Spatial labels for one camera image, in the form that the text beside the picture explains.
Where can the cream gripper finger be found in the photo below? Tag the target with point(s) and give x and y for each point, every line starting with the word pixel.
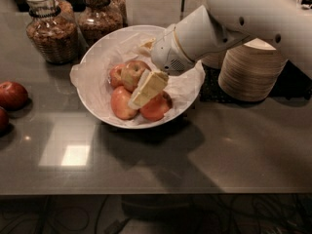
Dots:
pixel 145 47
pixel 150 84

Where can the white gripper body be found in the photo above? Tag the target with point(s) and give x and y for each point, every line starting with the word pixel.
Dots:
pixel 166 53

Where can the red-green apple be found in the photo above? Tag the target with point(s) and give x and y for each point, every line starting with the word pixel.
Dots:
pixel 132 72

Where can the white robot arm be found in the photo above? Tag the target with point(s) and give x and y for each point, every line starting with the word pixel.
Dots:
pixel 224 26

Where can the front right apple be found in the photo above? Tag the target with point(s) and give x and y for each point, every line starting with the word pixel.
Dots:
pixel 156 109

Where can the white bowl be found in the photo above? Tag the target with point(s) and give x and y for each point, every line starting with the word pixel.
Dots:
pixel 97 52

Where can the front left apple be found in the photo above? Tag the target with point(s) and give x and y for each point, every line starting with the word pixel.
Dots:
pixel 119 104

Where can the back left apple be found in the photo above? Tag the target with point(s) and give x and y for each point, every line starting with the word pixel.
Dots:
pixel 115 75

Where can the red apple on table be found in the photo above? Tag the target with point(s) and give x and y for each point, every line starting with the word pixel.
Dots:
pixel 13 95

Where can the red apple at edge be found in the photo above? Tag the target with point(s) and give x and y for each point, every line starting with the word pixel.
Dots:
pixel 4 120

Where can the rear stack paper bowls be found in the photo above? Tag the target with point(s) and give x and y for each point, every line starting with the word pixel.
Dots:
pixel 214 60

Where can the stack paper bowls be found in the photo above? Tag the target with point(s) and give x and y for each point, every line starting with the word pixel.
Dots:
pixel 214 60
pixel 250 71

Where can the right glass granola jar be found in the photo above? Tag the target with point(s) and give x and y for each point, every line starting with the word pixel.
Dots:
pixel 99 18

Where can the glass granola jar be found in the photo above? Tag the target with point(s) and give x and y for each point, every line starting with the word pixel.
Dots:
pixel 53 33
pixel 99 18

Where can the white paper liner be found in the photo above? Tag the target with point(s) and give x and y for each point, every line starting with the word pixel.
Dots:
pixel 94 72

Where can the front stack paper bowls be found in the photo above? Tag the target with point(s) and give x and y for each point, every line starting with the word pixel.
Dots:
pixel 250 71

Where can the left glass granola jar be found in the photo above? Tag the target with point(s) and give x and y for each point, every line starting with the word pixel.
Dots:
pixel 53 33

